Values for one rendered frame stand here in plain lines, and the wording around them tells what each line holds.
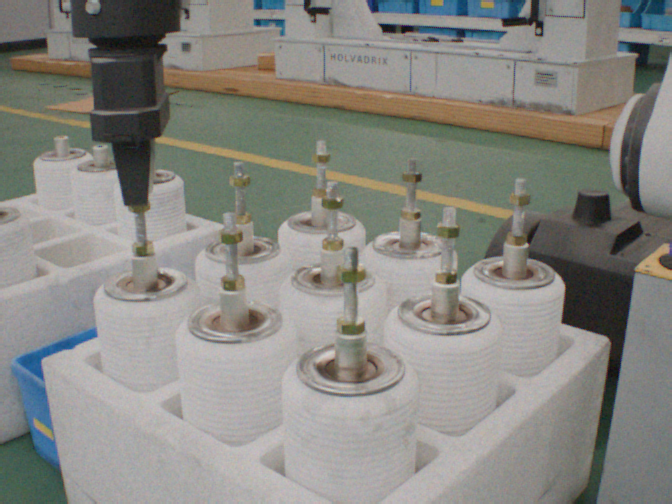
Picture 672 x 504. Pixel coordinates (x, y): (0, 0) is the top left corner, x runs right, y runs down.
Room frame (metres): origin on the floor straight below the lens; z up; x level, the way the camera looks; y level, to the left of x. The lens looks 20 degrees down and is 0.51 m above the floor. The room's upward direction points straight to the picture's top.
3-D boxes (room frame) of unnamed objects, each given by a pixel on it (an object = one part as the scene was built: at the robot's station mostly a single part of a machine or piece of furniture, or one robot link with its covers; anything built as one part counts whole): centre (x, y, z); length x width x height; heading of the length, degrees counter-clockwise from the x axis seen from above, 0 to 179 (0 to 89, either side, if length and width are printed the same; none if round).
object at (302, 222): (0.81, 0.02, 0.25); 0.08 x 0.08 x 0.01
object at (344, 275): (0.47, -0.01, 0.32); 0.02 x 0.02 x 0.01; 50
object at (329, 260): (0.64, 0.00, 0.26); 0.02 x 0.02 x 0.03
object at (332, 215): (0.64, 0.00, 0.30); 0.01 x 0.01 x 0.08
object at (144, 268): (0.63, 0.17, 0.26); 0.02 x 0.02 x 0.03
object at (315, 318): (0.64, 0.00, 0.16); 0.10 x 0.10 x 0.18
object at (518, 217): (0.65, -0.16, 0.30); 0.01 x 0.01 x 0.08
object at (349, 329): (0.47, -0.01, 0.29); 0.02 x 0.02 x 0.01; 50
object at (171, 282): (0.63, 0.17, 0.25); 0.08 x 0.08 x 0.01
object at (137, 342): (0.63, 0.17, 0.16); 0.10 x 0.10 x 0.18
